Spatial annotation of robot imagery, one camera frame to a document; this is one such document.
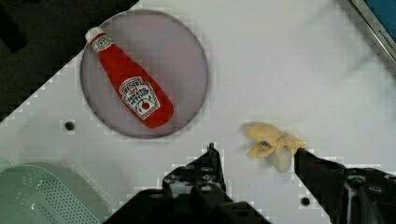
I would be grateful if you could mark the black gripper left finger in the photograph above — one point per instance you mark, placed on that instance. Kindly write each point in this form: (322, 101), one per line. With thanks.
(205, 170)

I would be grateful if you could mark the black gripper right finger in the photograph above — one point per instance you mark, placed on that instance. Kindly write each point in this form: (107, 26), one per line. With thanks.
(348, 195)

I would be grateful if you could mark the yellow plush peeled banana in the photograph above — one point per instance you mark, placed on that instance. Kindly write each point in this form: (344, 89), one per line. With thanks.
(270, 142)

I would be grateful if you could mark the red plush ketchup bottle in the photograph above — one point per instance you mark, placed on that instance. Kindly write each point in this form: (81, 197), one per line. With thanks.
(138, 90)

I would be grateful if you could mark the grey round plate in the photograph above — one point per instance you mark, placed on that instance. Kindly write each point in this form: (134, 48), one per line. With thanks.
(169, 51)

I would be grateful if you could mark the green perforated colander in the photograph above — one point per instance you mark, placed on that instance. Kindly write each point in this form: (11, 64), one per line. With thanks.
(46, 193)

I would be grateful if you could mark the silver toaster oven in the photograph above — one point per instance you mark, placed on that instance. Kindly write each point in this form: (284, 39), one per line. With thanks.
(380, 18)

